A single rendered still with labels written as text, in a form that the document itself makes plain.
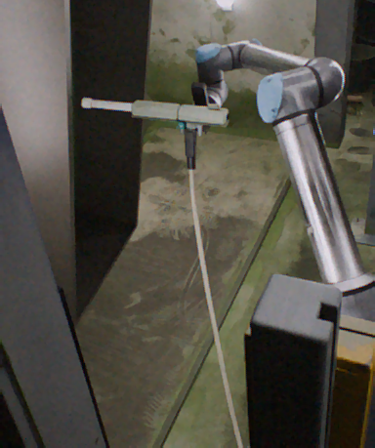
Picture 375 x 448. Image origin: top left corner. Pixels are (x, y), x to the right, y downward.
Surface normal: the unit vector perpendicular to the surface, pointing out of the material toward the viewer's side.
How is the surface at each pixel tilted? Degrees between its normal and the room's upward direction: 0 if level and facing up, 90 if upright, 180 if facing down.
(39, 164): 90
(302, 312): 0
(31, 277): 90
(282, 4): 90
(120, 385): 0
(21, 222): 90
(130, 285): 0
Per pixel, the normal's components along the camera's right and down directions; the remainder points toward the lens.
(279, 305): -0.09, -0.81
